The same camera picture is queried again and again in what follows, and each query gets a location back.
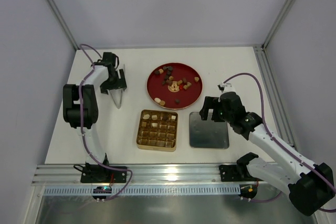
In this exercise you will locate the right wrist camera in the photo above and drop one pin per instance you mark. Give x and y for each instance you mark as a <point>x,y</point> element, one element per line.
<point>226,87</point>

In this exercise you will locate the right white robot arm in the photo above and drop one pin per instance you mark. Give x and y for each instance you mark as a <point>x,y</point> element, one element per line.
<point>309,186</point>

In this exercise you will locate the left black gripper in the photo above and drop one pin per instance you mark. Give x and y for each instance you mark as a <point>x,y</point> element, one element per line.
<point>113,86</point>

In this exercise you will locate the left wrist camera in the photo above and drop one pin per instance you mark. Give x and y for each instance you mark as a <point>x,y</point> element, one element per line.
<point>108,59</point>

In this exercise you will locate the slotted cable duct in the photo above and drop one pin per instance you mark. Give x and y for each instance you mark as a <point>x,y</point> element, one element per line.
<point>146,190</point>

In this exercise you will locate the metal tweezers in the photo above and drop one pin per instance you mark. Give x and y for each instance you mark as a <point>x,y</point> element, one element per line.
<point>117,93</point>

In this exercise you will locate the aluminium rail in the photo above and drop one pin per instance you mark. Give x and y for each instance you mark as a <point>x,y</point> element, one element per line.
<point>65,174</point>

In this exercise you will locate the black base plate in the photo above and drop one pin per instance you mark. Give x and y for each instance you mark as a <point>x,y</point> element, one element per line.
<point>97,174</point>
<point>235,173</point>

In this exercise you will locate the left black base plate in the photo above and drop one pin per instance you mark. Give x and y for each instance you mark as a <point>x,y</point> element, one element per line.
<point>97,174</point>

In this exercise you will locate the right controller board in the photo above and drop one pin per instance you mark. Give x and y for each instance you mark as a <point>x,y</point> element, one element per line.
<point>248,189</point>

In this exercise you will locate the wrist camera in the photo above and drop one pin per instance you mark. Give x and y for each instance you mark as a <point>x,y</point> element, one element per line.
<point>108,59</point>
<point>226,87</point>

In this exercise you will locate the tan cube chocolate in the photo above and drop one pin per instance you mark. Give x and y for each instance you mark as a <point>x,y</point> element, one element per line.
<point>146,116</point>

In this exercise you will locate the round red tray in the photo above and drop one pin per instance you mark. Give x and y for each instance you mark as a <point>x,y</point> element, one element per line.
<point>166,83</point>

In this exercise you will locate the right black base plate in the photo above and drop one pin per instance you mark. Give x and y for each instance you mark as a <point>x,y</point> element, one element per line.
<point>235,173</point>

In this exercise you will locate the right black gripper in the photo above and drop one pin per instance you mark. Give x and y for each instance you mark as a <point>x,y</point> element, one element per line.
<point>210,107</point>

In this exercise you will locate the controller board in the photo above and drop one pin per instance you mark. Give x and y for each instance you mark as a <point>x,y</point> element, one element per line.
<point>248,189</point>
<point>102,190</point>

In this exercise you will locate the silver square tin lid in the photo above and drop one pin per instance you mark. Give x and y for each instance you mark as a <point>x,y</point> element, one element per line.
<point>207,134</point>

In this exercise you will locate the gold chocolate box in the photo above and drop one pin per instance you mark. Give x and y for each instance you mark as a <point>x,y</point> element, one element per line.
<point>161,138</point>

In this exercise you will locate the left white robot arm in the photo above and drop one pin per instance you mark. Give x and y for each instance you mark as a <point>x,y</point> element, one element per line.
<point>80,106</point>

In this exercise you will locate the left controller board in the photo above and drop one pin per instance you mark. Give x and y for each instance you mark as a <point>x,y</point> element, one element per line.
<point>102,190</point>

